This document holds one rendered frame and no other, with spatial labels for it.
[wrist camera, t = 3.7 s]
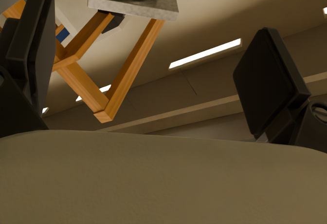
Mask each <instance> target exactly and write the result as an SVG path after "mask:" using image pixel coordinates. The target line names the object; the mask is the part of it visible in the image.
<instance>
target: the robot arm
mask: <svg viewBox="0 0 327 224"><path fill-rule="evenodd" d="M55 52H56V37H55V0H27V2H26V4H25V6H24V9H23V12H22V14H21V17H20V19H17V18H10V17H8V18H7V19H6V21H5V23H4V26H3V28H2V31H1V33H0V224H327V104H326V103H324V102H322V101H319V100H313V101H309V97H310V96H311V92H310V90H309V89H308V87H307V85H306V83H305V81H304V79H303V77H302V75H301V73H300V72H299V70H298V68H297V66H296V64H295V62H294V60H293V58H292V56H291V54H290V53H289V51H288V49H287V47H286V45H285V43H284V41H283V39H282V37H281V35H280V33H279V31H278V30H277V29H274V28H269V27H263V28H262V29H260V30H258V31H257V33H256V35H255V36H254V38H253V40H252V41H251V43H250V45H249V46H248V48H247V50H246V51H245V53H244V55H243V56H242V58H241V60H240V61H239V63H238V64H237V66H236V68H235V69H234V72H233V80H234V83H235V86H236V90H237V93H238V96H239V99H240V102H241V105H242V108H243V111H244V114H245V118H246V121H247V124H248V127H249V130H250V133H251V134H252V135H253V136H254V139H255V141H256V142H244V141H231V140H218V139H205V138H191V137H176V136H161V135H146V134H132V133H116V132H102V131H75V130H49V129H48V127H47V126H46V124H45V123H44V122H43V120H42V119H41V117H42V113H43V109H44V104H45V100H46V95H47V91H48V86H49V82H50V77H51V73H52V68H53V64H54V59H55ZM267 141H269V143H266V142H267Z"/></svg>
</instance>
